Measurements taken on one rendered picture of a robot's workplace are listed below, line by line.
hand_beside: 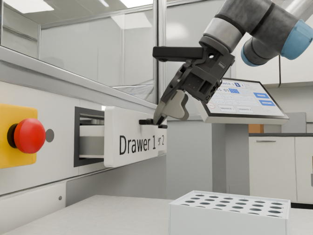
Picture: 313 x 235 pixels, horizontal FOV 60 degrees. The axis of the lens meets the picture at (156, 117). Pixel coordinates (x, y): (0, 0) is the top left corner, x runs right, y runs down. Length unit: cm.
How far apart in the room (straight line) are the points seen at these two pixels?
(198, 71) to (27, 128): 36
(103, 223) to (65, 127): 19
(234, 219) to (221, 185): 118
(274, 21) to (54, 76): 43
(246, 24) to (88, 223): 47
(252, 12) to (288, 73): 336
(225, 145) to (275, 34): 91
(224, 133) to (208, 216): 115
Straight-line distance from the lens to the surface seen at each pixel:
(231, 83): 156
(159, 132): 100
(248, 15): 61
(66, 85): 51
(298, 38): 62
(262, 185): 356
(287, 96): 427
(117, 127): 51
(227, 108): 136
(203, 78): 57
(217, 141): 149
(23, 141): 32
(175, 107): 57
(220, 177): 149
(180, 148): 232
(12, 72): 41
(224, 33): 59
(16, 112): 35
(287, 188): 357
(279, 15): 62
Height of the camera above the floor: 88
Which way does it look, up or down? 4 degrees up
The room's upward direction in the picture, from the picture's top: straight up
